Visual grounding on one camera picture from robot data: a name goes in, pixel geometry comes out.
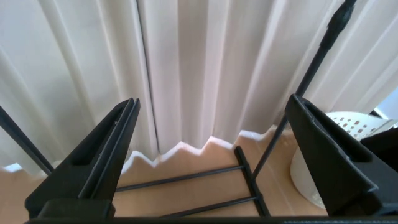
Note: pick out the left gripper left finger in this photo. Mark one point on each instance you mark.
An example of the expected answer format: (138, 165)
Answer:
(62, 186)

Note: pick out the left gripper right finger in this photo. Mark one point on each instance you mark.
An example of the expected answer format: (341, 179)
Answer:
(326, 161)

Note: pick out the white laundry basket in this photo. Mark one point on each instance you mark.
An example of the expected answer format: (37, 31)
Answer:
(351, 123)

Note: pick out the black clothes rack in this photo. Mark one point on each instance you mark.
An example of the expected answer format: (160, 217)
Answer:
(337, 18)

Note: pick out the beige curtain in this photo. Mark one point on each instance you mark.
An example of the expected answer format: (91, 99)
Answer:
(202, 62)

